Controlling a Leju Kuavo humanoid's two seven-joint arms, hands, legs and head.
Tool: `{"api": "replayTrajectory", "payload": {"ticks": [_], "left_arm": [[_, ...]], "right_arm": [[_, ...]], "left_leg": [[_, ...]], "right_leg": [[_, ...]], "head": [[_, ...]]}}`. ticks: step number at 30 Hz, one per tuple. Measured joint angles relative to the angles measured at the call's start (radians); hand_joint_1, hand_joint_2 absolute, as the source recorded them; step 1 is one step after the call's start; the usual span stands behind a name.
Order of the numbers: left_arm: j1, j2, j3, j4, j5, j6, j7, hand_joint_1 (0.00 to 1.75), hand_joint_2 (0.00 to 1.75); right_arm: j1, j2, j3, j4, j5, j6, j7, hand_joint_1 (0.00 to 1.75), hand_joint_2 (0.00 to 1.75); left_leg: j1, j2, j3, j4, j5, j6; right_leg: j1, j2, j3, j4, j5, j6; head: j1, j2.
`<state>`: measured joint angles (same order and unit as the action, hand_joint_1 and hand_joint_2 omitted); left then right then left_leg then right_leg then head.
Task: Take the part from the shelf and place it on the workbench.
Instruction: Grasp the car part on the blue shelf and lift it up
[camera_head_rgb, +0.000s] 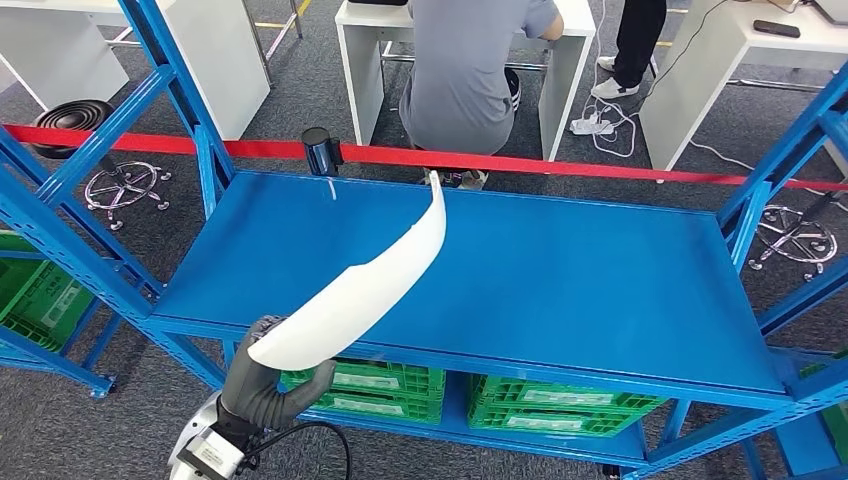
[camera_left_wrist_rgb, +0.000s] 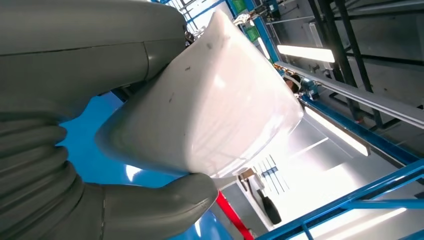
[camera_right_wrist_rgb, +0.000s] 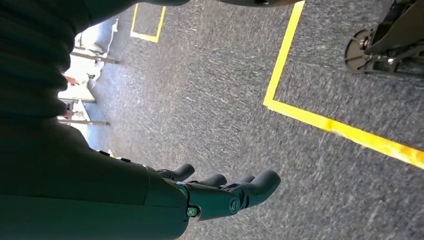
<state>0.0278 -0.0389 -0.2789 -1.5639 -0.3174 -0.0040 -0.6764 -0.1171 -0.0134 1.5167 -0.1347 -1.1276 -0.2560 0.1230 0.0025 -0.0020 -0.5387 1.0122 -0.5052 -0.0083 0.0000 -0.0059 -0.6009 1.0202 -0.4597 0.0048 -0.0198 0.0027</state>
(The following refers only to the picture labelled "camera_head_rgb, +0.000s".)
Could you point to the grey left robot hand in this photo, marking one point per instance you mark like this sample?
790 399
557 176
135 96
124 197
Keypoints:
255 378

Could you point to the white desk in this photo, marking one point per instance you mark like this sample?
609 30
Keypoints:
218 66
364 79
696 79

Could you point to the seated person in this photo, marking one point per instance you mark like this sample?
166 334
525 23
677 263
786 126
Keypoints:
464 79

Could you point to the white curved plastic part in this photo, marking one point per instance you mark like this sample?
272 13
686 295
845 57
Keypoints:
344 311

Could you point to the red barrier belt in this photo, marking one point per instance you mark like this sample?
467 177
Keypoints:
477 161

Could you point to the black stool chrome base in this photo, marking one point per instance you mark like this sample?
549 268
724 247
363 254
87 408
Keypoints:
795 237
73 118

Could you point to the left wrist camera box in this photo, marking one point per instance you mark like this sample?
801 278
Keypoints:
212 457

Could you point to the standing person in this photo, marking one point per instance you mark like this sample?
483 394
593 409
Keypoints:
636 40

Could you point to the black belt post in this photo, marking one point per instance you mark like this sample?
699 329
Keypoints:
320 151

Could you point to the white power strip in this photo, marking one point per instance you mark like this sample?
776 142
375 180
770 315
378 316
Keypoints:
590 124

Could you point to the black phone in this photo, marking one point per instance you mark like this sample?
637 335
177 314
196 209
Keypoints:
775 29

